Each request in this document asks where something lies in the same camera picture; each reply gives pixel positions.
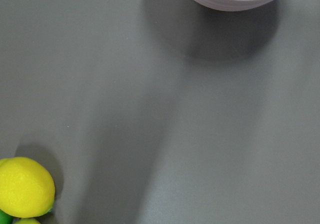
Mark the yellow lemon near board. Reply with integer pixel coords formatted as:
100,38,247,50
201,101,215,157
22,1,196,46
0,156,56,218

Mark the yellow lemon far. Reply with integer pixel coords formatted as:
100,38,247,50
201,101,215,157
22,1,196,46
13,217,41,224

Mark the green lime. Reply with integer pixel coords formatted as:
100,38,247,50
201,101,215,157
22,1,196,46
0,210,14,224

